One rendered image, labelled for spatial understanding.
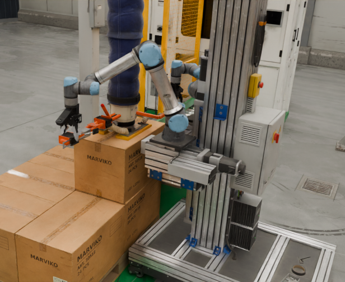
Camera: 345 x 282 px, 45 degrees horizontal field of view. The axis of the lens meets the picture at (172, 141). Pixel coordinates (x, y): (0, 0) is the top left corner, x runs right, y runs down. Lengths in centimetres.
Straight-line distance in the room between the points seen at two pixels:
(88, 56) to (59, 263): 236
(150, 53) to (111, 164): 84
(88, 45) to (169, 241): 214
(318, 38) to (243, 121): 930
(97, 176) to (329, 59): 935
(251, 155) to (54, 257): 129
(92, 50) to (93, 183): 173
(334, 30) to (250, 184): 926
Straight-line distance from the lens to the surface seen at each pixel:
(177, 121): 240
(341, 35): 1165
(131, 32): 275
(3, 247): 279
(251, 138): 254
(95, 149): 281
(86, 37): 429
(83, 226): 265
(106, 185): 288
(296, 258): 317
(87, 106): 445
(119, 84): 282
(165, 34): 446
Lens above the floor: 201
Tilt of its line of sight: 22 degrees down
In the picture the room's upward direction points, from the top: 4 degrees clockwise
